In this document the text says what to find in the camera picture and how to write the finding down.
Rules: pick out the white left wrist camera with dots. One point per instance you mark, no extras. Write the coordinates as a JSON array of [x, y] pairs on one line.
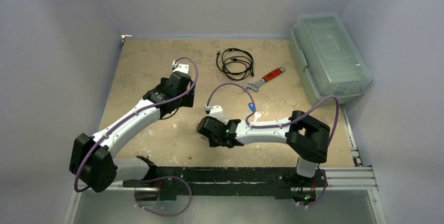
[[180, 67]]

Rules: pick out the red handled adjustable wrench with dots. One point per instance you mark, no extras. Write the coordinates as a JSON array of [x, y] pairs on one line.
[[255, 85]]

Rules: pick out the clear green plastic toolbox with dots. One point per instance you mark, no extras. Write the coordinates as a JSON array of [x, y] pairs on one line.
[[326, 58]]

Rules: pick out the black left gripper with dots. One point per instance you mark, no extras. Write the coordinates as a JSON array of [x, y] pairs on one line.
[[187, 100]]

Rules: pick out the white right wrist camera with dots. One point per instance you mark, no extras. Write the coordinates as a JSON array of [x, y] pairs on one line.
[[216, 109]]

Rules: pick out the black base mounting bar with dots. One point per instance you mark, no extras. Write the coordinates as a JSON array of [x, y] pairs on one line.
[[276, 182]]

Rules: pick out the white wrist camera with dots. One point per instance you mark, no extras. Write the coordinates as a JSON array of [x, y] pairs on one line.
[[216, 109], [180, 67]]

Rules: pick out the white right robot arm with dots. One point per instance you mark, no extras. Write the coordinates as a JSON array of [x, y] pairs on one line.
[[306, 135]]

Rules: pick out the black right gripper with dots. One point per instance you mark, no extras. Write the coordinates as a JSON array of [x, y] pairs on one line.
[[203, 128]]

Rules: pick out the silver key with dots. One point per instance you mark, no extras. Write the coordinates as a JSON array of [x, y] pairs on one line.
[[256, 115]]

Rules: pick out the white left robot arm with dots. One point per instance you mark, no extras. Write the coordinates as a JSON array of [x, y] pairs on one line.
[[93, 157]]

